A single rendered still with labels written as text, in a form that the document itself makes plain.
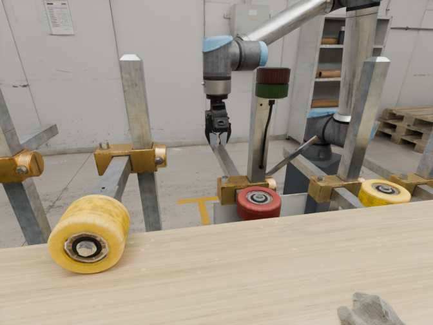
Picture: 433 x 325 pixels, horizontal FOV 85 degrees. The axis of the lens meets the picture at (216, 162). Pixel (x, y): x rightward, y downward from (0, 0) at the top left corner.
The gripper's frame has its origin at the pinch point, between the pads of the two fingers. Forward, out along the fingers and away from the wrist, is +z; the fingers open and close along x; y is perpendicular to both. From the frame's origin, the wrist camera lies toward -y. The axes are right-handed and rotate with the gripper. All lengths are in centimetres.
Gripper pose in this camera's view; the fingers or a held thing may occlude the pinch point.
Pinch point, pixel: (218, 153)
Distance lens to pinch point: 84.2
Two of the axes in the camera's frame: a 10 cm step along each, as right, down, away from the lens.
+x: -9.9, 0.7, -1.5
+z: 0.0, 9.1, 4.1
